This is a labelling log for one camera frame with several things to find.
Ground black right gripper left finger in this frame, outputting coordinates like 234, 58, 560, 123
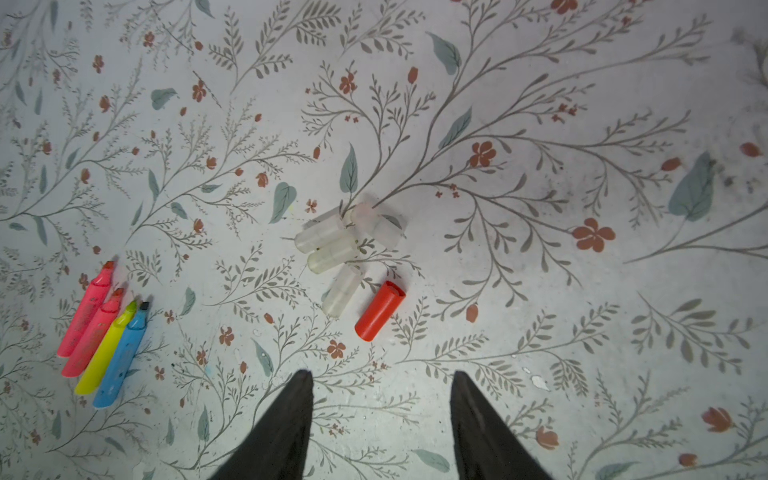
211, 370, 313, 480

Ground red pen cap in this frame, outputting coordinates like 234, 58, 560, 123
355, 281, 406, 342

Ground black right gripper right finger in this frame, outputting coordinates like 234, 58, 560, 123
450, 371, 551, 480

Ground red-pink highlighter pen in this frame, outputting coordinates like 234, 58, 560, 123
61, 288, 125, 378

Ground yellow highlighter pen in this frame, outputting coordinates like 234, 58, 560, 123
74, 301, 138, 396

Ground blue highlighter pen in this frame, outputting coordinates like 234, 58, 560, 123
93, 301, 150, 409

